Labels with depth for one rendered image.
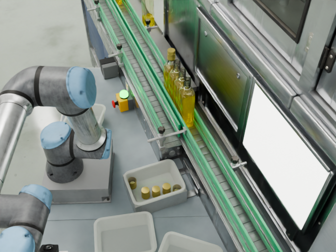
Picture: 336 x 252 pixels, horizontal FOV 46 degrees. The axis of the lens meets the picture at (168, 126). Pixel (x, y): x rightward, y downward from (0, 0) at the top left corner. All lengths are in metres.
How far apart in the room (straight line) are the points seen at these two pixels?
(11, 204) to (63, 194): 0.75
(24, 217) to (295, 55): 0.84
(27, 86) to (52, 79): 0.07
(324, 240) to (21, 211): 0.62
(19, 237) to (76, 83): 0.45
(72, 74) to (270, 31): 0.62
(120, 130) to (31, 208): 1.09
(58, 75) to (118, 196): 0.74
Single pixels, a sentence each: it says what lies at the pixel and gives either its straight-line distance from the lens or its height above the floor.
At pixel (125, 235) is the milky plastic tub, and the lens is 1.62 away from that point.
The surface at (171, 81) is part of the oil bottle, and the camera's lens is 1.74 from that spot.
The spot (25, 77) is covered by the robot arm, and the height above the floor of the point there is 1.47.
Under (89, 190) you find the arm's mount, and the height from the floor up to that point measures 0.85.
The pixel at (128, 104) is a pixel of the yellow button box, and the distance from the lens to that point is 2.01.
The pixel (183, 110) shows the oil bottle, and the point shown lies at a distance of 1.68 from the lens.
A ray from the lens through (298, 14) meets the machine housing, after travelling 1.19.
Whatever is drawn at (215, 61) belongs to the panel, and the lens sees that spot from 1.64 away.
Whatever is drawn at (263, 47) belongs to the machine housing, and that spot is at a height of 1.42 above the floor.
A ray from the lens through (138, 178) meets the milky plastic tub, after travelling 1.72.
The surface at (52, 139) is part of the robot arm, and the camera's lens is 1.52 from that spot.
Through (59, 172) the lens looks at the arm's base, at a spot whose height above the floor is 0.91.
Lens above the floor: 2.18
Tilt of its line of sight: 47 degrees down
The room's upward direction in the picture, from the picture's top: straight up
